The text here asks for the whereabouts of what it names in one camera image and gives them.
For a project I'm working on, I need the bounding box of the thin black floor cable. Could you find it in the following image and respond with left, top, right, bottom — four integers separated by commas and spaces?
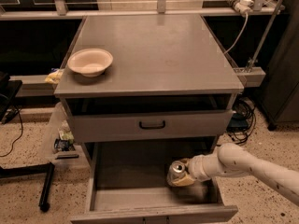
0, 94, 24, 159

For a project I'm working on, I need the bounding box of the black cable bundle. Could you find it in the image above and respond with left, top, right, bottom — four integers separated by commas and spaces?
218, 96, 257, 147

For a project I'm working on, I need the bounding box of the open lower drawer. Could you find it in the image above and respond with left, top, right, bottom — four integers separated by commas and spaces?
71, 138, 237, 224

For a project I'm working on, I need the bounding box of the clear plastic bin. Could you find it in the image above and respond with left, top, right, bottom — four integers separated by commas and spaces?
39, 103, 89, 168

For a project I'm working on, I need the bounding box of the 7up soda can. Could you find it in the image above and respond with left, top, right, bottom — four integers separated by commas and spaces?
166, 161, 186, 187

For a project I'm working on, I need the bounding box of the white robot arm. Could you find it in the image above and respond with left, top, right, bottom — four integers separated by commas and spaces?
167, 143, 299, 205

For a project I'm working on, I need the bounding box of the white power cable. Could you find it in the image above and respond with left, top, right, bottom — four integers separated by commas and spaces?
223, 12, 249, 56

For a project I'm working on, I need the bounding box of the grey drawer cabinet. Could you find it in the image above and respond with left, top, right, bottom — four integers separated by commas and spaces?
53, 14, 245, 159

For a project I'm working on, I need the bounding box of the closed upper drawer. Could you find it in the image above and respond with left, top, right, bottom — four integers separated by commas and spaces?
68, 110, 233, 143

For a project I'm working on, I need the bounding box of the white paper bowl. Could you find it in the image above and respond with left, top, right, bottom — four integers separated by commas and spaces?
67, 49, 113, 77

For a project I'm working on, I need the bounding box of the black stand leg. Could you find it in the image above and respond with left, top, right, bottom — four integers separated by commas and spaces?
0, 161, 56, 213

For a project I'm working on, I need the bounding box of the dark grey side cabinet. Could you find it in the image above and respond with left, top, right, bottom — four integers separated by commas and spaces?
254, 0, 299, 131

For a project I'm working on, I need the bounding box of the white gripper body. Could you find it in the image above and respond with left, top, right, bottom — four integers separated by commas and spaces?
188, 154, 222, 182

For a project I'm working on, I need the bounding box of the yellow snack bag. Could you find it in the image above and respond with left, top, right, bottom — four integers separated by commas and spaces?
45, 69, 64, 84

